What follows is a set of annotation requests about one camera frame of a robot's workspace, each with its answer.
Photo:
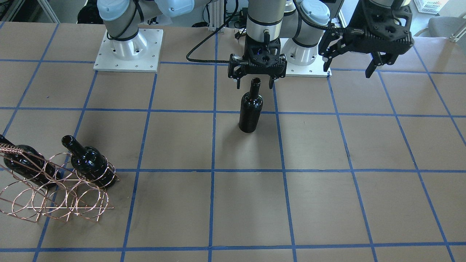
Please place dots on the dark green wine bottle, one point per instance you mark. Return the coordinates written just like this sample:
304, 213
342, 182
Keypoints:
250, 107

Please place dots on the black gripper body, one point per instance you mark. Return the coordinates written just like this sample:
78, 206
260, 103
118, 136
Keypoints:
355, 22
235, 70

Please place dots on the dark wine bottle in rack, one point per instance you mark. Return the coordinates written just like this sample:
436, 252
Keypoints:
90, 163

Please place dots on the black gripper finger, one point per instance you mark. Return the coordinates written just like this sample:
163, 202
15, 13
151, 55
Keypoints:
333, 43
378, 59
275, 72
236, 72

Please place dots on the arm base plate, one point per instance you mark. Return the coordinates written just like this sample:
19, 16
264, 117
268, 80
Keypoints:
303, 61
140, 54

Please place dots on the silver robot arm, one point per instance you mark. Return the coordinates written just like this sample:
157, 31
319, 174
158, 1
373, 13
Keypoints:
123, 17
271, 19

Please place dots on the copper wire wine rack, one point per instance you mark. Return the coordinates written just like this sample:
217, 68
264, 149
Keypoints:
56, 189

